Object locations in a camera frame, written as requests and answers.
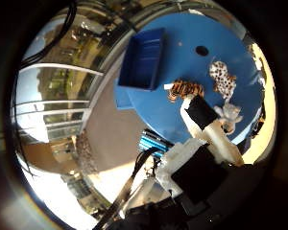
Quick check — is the white grey plush toy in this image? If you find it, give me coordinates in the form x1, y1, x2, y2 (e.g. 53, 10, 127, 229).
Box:
213, 101, 244, 134

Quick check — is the spotted leopard plush toy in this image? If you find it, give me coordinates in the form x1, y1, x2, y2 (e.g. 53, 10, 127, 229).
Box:
208, 60, 238, 101

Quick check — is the blue plastic container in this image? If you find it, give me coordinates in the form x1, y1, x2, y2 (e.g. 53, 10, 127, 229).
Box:
117, 28, 167, 91

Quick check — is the striped tiger plush toy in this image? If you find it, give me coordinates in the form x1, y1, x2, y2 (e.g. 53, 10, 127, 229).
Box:
163, 79, 205, 104

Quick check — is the black flat cable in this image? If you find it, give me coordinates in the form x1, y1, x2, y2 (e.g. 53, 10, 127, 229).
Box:
94, 148, 159, 230

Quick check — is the black hanging cable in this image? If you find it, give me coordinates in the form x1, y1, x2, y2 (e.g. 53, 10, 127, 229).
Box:
20, 0, 79, 66

